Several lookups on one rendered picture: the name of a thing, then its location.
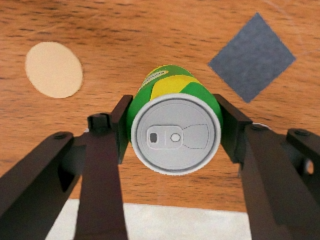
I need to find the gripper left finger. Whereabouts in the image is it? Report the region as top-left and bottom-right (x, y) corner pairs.
(0, 95), (133, 240)

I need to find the beige round disc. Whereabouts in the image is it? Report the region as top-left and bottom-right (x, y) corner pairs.
(28, 42), (85, 98)

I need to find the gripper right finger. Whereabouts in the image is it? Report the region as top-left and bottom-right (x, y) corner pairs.
(212, 94), (320, 240)

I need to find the green and yellow drink can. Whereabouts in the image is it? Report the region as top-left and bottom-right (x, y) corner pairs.
(126, 65), (223, 175)

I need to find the grey square slate coaster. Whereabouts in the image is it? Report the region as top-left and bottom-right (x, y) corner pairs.
(209, 11), (299, 104)

